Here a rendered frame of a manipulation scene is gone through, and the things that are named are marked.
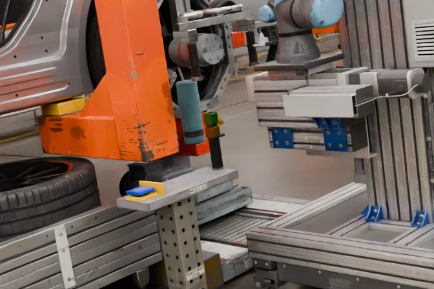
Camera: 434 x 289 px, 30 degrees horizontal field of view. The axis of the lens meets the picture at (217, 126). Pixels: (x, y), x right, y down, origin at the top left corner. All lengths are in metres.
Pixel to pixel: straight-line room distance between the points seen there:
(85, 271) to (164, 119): 0.61
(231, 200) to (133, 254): 0.81
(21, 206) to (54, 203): 0.12
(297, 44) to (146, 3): 0.57
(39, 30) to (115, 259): 0.97
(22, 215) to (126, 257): 0.41
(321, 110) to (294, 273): 0.62
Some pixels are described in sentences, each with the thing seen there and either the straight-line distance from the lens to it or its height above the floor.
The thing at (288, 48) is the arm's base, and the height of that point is 0.87.
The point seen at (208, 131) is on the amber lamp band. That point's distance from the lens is 2.91.
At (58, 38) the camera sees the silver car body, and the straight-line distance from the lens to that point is 3.34.
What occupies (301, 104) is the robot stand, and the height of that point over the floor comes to 0.70.
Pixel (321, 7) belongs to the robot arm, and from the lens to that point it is 2.60.
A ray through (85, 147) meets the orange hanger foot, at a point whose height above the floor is 0.56.
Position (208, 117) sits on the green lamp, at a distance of 2.90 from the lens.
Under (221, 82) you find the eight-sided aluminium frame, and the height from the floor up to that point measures 0.68.
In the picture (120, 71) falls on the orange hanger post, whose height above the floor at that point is 0.85.
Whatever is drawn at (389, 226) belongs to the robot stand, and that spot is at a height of 0.23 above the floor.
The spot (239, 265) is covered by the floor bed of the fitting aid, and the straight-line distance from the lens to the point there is 3.14.
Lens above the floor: 1.11
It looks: 10 degrees down
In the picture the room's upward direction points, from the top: 8 degrees counter-clockwise
